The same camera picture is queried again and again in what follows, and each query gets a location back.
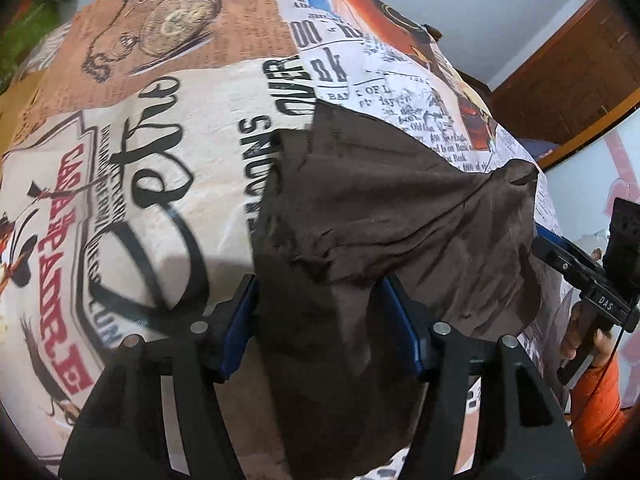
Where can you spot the printed blanket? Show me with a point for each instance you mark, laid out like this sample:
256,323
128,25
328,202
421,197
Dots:
150,160

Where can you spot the person's right hand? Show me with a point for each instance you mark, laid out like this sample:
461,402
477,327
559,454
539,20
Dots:
571,335

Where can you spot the brown shirt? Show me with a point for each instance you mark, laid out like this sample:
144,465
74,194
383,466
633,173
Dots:
380,200

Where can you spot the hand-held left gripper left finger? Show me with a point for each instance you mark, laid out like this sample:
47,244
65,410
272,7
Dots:
239,330

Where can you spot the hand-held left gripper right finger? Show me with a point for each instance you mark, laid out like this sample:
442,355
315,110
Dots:
405,330

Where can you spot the green bag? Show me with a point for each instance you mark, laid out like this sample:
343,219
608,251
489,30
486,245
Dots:
27,30

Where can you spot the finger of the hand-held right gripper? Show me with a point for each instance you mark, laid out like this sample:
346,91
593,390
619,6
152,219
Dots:
555,238
560,262

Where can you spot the yellow paw print mat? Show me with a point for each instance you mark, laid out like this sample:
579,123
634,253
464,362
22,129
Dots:
15,105

